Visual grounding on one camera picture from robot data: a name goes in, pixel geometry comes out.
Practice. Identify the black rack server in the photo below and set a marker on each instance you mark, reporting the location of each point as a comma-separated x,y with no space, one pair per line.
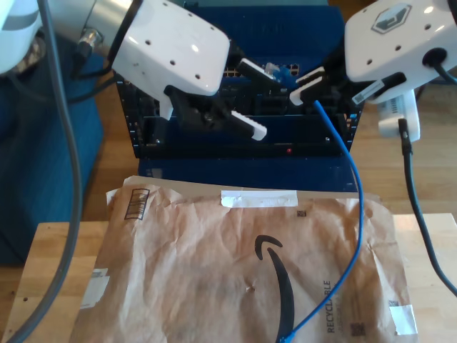
271,103

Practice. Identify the black rack drawer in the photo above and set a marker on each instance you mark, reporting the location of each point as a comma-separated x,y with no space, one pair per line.
214,150

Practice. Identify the blue metal case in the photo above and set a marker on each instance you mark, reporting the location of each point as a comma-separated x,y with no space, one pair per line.
250,171

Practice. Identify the brown paper mailer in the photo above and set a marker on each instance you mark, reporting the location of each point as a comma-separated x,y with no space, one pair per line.
178,268

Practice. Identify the blue sofa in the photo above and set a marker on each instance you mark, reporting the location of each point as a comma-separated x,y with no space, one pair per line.
35,160

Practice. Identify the blue network switch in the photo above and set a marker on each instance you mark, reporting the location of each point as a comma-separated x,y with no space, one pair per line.
285,32

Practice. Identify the black rack frame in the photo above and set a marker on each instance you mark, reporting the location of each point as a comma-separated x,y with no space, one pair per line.
128,125

